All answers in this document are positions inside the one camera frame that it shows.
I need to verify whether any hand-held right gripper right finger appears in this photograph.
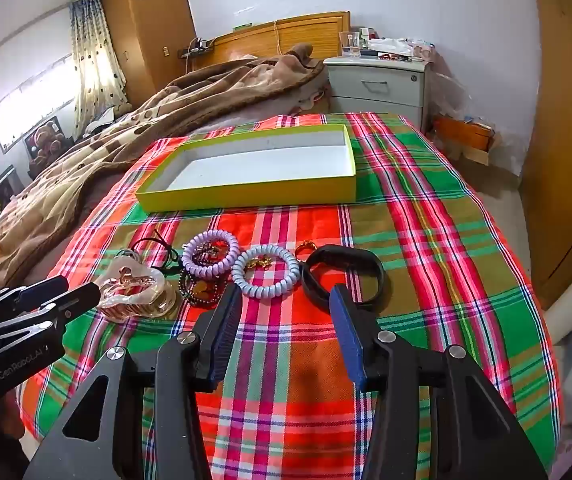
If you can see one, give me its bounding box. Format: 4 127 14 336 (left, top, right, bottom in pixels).
329 284 549 480

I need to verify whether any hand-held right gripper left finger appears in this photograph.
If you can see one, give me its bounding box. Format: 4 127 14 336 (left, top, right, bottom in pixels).
23 284 244 480

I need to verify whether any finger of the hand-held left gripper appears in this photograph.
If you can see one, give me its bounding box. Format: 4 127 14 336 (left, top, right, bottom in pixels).
0 282 102 356
0 275 70 321

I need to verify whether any pale blue spiral hair tie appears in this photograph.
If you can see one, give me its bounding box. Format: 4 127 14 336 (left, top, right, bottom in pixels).
231 245 299 302

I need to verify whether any translucent hair claw clip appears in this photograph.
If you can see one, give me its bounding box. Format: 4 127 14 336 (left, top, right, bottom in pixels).
96 255 184 323

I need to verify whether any black wristband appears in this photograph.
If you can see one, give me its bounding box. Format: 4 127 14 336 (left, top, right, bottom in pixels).
302 245 385 308

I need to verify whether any purple spiral hair tie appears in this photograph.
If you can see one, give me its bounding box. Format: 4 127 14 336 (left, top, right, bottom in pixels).
182 230 241 281

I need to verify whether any plaid cloth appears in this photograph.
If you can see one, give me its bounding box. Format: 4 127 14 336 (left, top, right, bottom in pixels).
16 112 564 480

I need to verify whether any brown teddy bear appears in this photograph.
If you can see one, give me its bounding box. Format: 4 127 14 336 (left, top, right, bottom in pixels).
24 117 64 161

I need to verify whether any brown paw-print blanket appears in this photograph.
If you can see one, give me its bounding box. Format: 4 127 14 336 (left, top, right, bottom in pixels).
0 42 327 301

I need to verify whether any window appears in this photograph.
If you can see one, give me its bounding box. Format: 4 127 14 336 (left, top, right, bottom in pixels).
0 52 76 153

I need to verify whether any dotted curtain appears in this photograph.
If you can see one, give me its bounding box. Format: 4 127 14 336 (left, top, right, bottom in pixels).
68 0 129 136

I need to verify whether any orange box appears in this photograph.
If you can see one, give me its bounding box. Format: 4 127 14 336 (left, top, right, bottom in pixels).
433 115 494 153

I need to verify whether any grey nightstand with drawers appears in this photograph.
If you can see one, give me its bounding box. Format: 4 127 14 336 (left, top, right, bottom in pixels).
323 55 434 133

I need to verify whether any power strip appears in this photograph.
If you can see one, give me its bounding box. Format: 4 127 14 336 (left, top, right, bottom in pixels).
178 40 215 58

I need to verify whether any large wooden wardrobe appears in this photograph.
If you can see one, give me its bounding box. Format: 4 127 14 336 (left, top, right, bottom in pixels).
518 0 572 306

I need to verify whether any wooden wardrobe with star stickers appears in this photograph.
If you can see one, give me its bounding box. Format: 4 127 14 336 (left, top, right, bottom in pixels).
102 0 197 106

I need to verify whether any clear glass cup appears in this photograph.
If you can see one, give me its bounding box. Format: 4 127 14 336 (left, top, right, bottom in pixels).
338 31 361 57

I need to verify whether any clutter of small toiletries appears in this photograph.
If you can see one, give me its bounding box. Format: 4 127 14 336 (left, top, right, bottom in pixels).
361 27 437 63

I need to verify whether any wooden headboard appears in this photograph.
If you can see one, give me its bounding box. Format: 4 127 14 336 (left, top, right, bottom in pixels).
193 11 351 68

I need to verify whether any dark beaded bracelet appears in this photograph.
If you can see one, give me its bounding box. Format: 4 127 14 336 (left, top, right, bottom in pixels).
178 270 227 308

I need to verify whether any colourful beaded bracelet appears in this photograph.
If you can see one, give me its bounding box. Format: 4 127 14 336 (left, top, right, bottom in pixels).
193 242 229 266

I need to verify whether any black cord necklace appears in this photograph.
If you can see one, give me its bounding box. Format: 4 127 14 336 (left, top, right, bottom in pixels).
128 232 184 276

